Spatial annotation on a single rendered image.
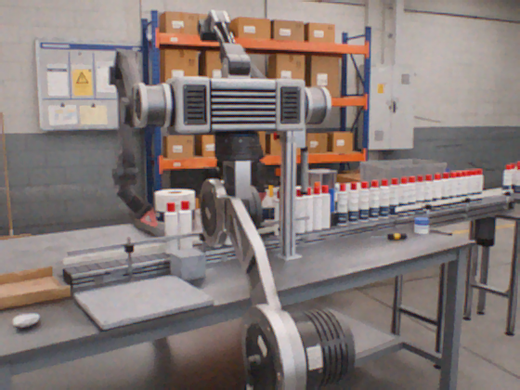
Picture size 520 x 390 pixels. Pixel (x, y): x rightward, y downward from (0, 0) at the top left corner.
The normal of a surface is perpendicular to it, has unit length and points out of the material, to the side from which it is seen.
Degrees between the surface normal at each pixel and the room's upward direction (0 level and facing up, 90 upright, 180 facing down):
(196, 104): 90
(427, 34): 90
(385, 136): 90
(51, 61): 90
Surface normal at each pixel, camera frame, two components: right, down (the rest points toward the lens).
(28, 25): 0.40, 0.15
